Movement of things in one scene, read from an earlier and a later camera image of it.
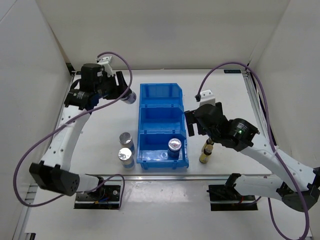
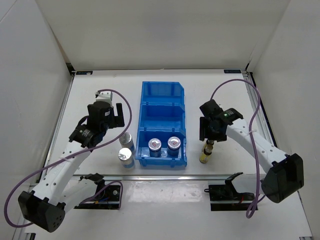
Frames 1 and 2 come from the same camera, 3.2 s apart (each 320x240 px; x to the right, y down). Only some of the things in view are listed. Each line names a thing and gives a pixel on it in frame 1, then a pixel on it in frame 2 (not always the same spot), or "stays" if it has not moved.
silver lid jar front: (125, 154) stays
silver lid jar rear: (126, 141) stays
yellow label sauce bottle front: (206, 153) stays
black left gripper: (116, 92) → (118, 121)
